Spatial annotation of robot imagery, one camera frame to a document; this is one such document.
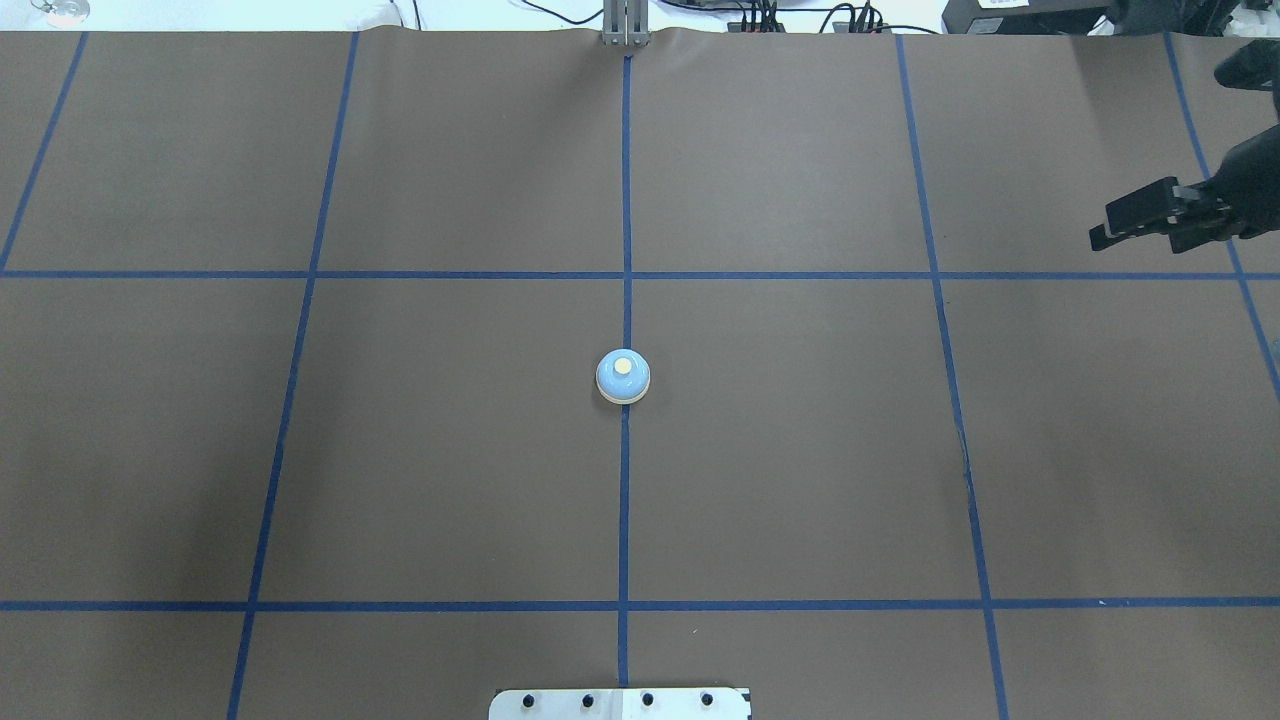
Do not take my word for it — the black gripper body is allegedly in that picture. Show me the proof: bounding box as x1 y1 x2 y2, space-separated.
1199 126 1279 241

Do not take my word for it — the blue round desk bell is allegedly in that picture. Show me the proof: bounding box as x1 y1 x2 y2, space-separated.
594 348 652 405

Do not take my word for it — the aluminium frame post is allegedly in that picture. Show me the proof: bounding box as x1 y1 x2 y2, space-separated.
600 0 652 49

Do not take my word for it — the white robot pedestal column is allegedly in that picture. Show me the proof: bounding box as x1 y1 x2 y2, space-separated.
486 687 753 719

